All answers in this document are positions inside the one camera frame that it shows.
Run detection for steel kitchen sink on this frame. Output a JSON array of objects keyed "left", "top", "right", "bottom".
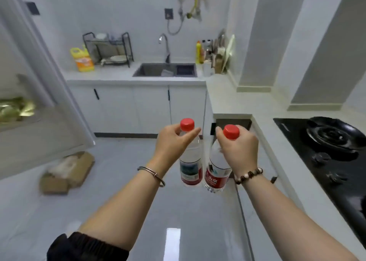
[{"left": 132, "top": 63, "right": 198, "bottom": 78}]

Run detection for white refrigerator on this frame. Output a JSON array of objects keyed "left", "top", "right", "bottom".
[{"left": 0, "top": 0, "right": 96, "bottom": 181}]

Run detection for black wire dish rack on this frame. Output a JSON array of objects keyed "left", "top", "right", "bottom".
[{"left": 82, "top": 31, "right": 135, "bottom": 68}]

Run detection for person's right forearm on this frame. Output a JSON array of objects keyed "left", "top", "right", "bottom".
[{"left": 236, "top": 172, "right": 360, "bottom": 261}]

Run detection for brown cardboard piece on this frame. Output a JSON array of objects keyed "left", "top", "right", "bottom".
[{"left": 39, "top": 151, "right": 95, "bottom": 196}]

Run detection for white kitchen base cabinet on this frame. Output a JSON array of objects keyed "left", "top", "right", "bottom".
[{"left": 67, "top": 82, "right": 307, "bottom": 261}]

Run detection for dark grey cabinet panel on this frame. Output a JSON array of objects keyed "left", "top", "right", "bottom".
[{"left": 210, "top": 118, "right": 253, "bottom": 178}]

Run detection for yellow gas hose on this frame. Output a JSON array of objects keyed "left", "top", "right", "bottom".
[{"left": 186, "top": 0, "right": 201, "bottom": 20}]

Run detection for brown white beaded bracelet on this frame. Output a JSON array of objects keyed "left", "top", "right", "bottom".
[{"left": 234, "top": 168, "right": 263, "bottom": 185}]

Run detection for person's left hand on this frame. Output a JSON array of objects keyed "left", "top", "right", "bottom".
[{"left": 149, "top": 124, "right": 202, "bottom": 173}]

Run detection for gold candies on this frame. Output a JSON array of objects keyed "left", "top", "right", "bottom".
[
  {"left": 0, "top": 98, "right": 22, "bottom": 124},
  {"left": 18, "top": 98, "right": 36, "bottom": 118}
]

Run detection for person's black left sleeve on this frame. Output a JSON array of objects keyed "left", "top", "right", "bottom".
[{"left": 47, "top": 231, "right": 129, "bottom": 261}]

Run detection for person's right hand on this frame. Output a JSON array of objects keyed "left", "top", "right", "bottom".
[{"left": 215, "top": 125, "right": 260, "bottom": 181}]

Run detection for black round burner grate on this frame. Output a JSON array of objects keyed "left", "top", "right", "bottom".
[{"left": 306, "top": 116, "right": 366, "bottom": 153}]

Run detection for silver bangle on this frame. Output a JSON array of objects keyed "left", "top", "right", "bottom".
[{"left": 137, "top": 166, "right": 166, "bottom": 188}]

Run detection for black stove knob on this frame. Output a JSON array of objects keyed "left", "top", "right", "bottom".
[
  {"left": 327, "top": 172, "right": 349, "bottom": 185},
  {"left": 312, "top": 152, "right": 332, "bottom": 164}
]

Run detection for small yellow bottle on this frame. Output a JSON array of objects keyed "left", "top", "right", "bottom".
[{"left": 70, "top": 45, "right": 95, "bottom": 72}]

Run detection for grey power cable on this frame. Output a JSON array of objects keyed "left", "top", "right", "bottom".
[{"left": 167, "top": 18, "right": 184, "bottom": 36}]

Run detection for chrome sink faucet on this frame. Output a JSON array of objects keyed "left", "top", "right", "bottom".
[{"left": 159, "top": 33, "right": 172, "bottom": 64}]

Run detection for black glass gas hob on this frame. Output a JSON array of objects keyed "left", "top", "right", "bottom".
[{"left": 273, "top": 116, "right": 366, "bottom": 241}]

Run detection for wooden knife block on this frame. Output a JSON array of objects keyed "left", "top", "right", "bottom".
[{"left": 214, "top": 53, "right": 224, "bottom": 74}]

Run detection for dark cap condiment bottle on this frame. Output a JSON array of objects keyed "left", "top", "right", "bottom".
[{"left": 205, "top": 39, "right": 214, "bottom": 61}]

